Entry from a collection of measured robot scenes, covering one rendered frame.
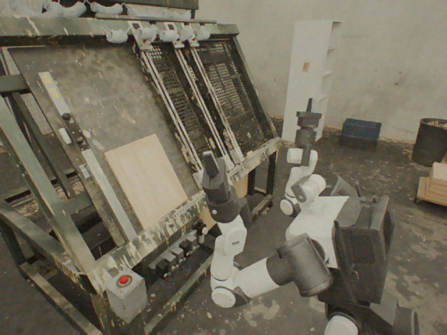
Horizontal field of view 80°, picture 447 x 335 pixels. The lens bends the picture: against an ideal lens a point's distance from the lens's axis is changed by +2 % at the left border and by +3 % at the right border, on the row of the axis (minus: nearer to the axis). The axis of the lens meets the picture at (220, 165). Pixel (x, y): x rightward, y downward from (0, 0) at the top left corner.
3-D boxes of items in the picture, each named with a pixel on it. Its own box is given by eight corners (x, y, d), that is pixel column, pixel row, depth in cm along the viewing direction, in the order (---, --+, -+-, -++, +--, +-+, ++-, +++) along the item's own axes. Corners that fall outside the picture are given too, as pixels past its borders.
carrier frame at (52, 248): (124, 382, 161) (95, 288, 123) (21, 276, 230) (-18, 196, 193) (273, 205, 323) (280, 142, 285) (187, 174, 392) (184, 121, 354)
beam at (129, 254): (89, 294, 130) (98, 296, 123) (77, 273, 129) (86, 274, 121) (273, 148, 293) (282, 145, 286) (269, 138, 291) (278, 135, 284)
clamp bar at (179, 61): (222, 173, 212) (244, 166, 196) (155, 29, 196) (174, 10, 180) (228, 168, 219) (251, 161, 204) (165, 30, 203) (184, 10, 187)
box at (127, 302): (128, 325, 116) (121, 298, 108) (111, 311, 122) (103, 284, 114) (149, 304, 125) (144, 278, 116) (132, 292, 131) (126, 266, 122)
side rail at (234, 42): (266, 140, 285) (274, 137, 278) (224, 42, 270) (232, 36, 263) (269, 138, 291) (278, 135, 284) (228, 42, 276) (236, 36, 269)
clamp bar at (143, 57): (198, 190, 189) (221, 184, 173) (119, 29, 172) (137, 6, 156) (206, 184, 196) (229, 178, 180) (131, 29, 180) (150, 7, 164)
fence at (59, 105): (126, 241, 143) (130, 241, 141) (35, 76, 130) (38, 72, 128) (133, 236, 147) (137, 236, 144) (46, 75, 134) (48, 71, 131)
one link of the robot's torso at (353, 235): (407, 264, 97) (389, 174, 90) (397, 341, 73) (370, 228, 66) (325, 254, 117) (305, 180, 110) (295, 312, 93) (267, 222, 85)
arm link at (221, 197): (191, 191, 62) (204, 224, 69) (230, 185, 61) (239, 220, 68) (197, 160, 72) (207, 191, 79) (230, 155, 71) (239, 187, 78)
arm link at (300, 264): (293, 289, 82) (332, 273, 75) (281, 299, 75) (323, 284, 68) (274, 252, 86) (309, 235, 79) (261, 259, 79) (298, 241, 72)
